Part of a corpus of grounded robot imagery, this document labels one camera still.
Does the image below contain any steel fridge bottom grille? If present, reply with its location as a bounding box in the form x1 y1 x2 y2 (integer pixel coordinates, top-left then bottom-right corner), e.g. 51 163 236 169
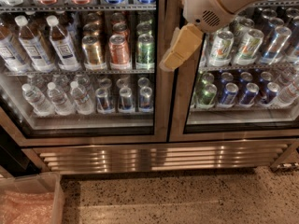
23 138 298 175

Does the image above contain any water bottle right fridge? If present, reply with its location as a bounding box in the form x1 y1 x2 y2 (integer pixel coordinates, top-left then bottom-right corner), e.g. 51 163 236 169
275 78 299 107

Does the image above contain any glass fridge door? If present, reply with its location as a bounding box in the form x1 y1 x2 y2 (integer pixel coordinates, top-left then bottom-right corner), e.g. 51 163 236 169
170 0 299 141
0 0 178 147

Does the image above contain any water bottle left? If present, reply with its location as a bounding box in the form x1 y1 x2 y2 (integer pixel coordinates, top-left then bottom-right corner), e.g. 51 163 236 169
21 83 55 117

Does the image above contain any slim energy can right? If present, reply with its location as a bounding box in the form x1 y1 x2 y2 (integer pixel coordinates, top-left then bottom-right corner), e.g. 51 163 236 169
139 86 153 112

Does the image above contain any green soda can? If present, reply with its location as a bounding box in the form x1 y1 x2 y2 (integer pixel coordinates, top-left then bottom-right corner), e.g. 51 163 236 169
135 34 155 69

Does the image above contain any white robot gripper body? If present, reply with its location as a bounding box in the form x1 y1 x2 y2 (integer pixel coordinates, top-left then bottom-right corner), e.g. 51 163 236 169
183 0 264 33

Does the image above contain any blue can far right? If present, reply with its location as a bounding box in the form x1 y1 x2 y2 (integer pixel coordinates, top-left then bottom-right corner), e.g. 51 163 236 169
258 82 280 106

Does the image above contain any green can lower shelf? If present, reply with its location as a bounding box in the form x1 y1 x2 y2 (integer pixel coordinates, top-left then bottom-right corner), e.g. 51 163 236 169
196 83 217 108

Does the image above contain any brown tea bottle left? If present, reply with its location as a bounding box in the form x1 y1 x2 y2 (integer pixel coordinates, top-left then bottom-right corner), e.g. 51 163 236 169
0 20 31 73

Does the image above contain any orange soda can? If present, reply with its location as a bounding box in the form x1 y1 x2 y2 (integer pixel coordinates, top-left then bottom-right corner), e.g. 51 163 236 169
108 35 132 70

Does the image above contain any slim energy can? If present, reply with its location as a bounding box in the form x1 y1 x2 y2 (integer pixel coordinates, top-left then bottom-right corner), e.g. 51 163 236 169
139 86 153 112
119 87 135 113
95 88 115 114

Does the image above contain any brown tea bottle right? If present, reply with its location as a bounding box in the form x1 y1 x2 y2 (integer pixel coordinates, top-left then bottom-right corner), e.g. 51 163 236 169
47 15 81 71

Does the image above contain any white 7up can right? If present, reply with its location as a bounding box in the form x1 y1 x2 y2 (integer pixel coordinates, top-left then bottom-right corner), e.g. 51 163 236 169
232 29 264 65

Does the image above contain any gold soda can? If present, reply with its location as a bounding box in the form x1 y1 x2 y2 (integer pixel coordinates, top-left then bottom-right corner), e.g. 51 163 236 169
82 35 107 71

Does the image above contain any clear plastic storage bin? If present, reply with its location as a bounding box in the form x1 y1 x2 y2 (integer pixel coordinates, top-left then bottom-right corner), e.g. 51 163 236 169
0 173 64 224

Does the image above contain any white 7up can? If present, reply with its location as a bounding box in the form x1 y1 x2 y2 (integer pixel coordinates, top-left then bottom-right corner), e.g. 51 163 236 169
232 29 264 65
208 31 234 67

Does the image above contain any white 7up can left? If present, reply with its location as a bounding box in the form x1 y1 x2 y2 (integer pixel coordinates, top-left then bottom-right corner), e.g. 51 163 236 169
208 31 234 67

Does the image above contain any silver blue can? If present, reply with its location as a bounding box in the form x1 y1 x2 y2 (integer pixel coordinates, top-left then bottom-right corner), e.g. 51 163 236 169
258 26 292 64

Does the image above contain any brown tea bottle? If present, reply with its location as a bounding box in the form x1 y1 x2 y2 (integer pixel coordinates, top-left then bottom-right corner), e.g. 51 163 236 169
47 15 81 71
0 20 31 73
15 15 55 73

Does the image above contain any water bottle middle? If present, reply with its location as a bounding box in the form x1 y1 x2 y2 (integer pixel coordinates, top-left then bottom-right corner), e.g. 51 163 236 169
47 82 75 116

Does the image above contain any water bottle right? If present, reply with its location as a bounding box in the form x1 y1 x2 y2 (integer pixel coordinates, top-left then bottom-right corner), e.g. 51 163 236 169
70 81 94 115

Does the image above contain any water bottle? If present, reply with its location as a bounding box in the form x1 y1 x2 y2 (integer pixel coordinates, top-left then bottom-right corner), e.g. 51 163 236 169
21 83 55 117
47 82 75 116
70 81 94 115

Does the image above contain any blue can lower right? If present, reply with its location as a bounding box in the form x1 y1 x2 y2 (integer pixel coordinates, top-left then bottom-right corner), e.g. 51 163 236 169
238 82 259 105

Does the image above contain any slim energy can left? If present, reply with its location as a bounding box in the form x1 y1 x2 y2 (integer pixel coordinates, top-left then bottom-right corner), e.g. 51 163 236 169
95 88 115 114

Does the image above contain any slim energy can middle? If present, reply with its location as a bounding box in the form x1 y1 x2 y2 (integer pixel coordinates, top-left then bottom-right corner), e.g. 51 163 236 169
119 87 135 113

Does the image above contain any blue can lower left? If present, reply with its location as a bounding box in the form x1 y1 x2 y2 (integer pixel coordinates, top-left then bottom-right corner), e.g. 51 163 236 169
218 82 238 107

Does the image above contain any brown tea bottle middle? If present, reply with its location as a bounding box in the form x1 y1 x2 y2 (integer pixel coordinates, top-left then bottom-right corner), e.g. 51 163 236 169
15 15 55 73

